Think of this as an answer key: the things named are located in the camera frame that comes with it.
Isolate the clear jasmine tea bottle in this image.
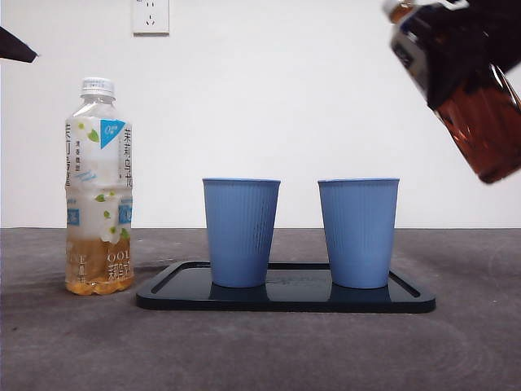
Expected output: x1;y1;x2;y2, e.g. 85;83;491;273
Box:
63;76;135;297

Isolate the white wall socket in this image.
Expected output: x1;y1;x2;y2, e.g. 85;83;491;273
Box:
129;0;170;36

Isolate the blue ribbed cup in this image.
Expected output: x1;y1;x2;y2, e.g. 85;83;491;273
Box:
202;177;282;288
317;177;401;290

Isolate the dark navy tray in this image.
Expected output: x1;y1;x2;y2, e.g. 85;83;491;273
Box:
135;261;437;314

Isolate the dark oolong tea bottle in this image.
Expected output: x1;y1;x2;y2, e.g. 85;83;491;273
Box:
382;0;521;185

